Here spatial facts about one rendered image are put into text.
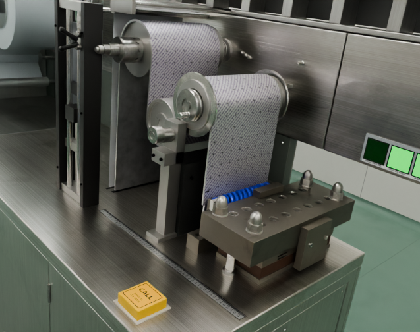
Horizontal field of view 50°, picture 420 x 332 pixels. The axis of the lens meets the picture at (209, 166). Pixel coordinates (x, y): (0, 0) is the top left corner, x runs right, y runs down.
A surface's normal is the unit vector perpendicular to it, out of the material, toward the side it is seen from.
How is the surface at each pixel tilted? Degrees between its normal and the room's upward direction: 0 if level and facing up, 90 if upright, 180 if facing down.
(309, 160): 90
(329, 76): 90
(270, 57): 90
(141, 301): 0
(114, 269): 0
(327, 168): 90
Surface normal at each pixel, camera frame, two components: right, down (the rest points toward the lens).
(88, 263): 0.11, -0.93
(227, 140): 0.67, 0.33
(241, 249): -0.73, 0.17
